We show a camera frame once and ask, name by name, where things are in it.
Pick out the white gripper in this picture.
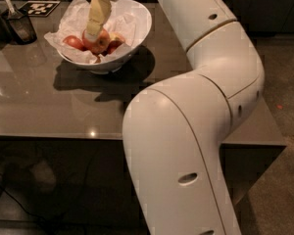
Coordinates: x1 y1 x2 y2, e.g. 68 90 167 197
85 0 118 42

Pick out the large red-yellow apple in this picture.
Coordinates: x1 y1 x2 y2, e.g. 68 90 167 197
82 29 111 55

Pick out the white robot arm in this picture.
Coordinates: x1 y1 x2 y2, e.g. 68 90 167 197
122 0 265 235

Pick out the white ceramic bowl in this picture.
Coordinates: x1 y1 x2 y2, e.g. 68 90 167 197
45 0 152 74

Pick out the right red apple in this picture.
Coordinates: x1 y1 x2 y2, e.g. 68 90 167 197
106 40 123 54

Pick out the red apple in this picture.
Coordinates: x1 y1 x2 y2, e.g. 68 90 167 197
106 40 123 54
63 35 86 51

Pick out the left red apple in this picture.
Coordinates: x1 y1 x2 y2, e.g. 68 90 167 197
63 35 86 51

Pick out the white crumpled paper liner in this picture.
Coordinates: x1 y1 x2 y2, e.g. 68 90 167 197
44 0 142 67

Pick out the black white marker tag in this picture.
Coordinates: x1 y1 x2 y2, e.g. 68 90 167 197
20 1 60 17

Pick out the black mesh cup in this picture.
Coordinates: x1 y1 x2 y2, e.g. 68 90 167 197
7 11 37 45

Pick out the white-handled utensil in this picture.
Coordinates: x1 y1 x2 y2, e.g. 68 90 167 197
4 0 23 20

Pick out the black floor cable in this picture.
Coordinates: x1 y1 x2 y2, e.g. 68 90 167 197
0 168 57 235

